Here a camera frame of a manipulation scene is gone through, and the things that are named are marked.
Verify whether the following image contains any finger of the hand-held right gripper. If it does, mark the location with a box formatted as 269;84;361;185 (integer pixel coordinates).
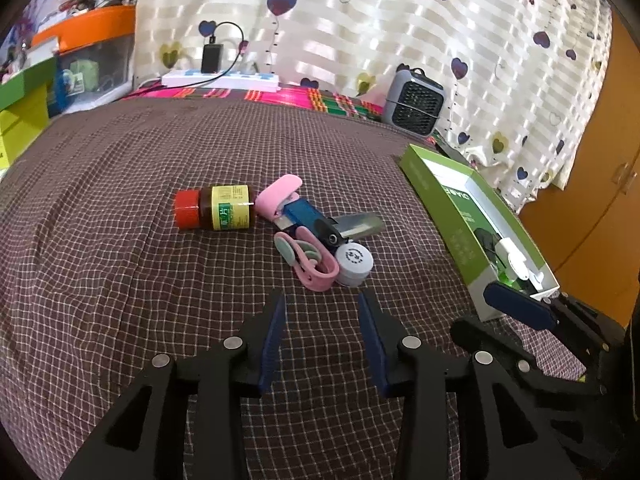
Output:
482;282;626;371
450;316;601;401

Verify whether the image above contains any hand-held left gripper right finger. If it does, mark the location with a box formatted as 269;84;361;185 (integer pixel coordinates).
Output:
357;291;583;480

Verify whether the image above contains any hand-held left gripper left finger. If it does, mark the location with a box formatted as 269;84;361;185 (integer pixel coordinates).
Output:
60;290;288;480

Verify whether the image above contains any green and white round knob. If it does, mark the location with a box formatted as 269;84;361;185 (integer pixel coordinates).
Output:
497;270;531;295

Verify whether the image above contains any white power adapter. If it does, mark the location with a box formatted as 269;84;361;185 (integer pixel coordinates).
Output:
495;237;532;281

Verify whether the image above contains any black cylinder with grey end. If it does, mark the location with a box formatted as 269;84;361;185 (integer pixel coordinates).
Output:
472;227;501;261

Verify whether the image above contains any pink clip with green pads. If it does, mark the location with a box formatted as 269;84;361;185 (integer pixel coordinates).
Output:
273;227;341;293

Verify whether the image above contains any small white round jar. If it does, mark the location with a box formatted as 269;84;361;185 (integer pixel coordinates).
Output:
334;241;375;288

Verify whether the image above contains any blue metal folding knife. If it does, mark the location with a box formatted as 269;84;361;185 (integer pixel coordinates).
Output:
272;197;385;251

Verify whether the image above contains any green cardboard box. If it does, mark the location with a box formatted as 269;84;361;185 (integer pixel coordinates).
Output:
398;143;561;322

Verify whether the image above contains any brown medicine bottle red cap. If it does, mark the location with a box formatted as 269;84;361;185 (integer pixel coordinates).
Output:
174;185;257;232

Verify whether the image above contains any pink plastic clipper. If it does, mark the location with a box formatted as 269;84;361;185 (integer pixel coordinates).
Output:
255;174;303;222

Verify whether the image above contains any wooden wardrobe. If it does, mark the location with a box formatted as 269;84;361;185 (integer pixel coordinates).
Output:
517;10;640;321

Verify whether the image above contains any black flat device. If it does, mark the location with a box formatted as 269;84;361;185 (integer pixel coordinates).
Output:
432;130;473;166

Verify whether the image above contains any grey mini fan heater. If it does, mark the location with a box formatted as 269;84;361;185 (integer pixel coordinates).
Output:
382;63;446;137

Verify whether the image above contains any colourful striped mat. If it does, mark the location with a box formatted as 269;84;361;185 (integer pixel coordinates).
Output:
125;82;396;126

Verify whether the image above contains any white power strip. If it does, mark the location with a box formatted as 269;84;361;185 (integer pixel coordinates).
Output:
161;69;281;93

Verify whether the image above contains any black plug-in charger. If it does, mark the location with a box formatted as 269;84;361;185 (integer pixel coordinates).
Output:
201;44;224;74

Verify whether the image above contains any heart-print striped curtain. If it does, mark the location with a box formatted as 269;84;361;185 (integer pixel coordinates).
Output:
135;0;613;211

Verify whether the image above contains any pale green packet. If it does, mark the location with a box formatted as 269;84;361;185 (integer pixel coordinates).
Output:
70;59;99;93

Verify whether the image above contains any yellow-green box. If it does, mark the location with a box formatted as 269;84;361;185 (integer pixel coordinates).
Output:
0;85;51;171

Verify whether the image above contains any dark green box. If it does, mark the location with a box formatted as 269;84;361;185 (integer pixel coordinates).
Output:
0;56;58;111

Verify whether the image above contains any orange-lid clear storage box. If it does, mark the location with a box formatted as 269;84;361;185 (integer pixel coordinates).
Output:
30;5;138;111

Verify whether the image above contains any black charger cable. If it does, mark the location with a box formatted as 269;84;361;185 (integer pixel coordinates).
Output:
207;21;249;81

